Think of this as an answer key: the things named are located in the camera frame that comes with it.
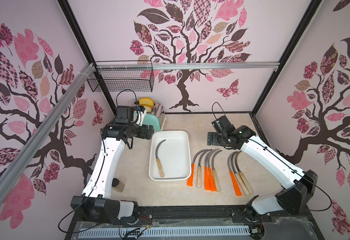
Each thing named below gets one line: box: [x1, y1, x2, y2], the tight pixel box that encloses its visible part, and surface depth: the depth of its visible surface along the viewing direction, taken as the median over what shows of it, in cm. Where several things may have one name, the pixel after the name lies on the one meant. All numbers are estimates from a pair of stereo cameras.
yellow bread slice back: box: [138, 97, 155, 107], surface depth 102 cm
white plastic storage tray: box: [149, 130, 192, 182], surface depth 99 cm
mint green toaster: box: [142, 113, 161, 131], surface depth 100 cm
